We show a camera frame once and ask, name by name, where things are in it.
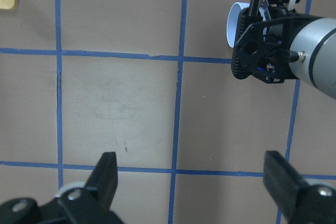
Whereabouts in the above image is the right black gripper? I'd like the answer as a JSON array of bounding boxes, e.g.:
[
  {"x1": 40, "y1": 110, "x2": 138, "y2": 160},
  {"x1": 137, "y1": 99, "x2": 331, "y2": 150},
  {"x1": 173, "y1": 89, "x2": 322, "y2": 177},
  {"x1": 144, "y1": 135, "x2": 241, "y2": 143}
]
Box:
[{"x1": 231, "y1": 7, "x2": 315, "y2": 84}]

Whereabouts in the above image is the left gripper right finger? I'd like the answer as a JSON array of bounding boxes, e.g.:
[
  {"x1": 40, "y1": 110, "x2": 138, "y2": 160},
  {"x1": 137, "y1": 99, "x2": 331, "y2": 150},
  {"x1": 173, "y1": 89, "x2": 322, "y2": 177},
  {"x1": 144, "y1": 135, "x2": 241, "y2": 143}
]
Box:
[{"x1": 263, "y1": 151, "x2": 335, "y2": 223}]

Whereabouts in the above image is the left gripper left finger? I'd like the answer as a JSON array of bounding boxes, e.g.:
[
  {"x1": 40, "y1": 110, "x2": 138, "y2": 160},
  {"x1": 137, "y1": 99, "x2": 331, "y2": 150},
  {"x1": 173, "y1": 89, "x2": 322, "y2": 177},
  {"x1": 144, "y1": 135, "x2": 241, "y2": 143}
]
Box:
[{"x1": 1, "y1": 152, "x2": 123, "y2": 223}]

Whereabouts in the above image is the light blue plastic cup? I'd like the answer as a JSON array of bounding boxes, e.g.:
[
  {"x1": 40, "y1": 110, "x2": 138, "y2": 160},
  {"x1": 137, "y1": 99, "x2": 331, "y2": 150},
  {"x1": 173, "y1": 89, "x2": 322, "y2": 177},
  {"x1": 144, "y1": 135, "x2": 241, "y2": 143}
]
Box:
[{"x1": 226, "y1": 2, "x2": 270, "y2": 48}]

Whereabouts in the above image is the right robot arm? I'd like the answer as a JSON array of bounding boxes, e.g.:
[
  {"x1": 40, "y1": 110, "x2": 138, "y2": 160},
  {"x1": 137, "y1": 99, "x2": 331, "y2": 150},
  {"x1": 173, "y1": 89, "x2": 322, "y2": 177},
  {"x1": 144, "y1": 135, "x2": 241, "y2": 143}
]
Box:
[{"x1": 227, "y1": 3, "x2": 335, "y2": 98}]

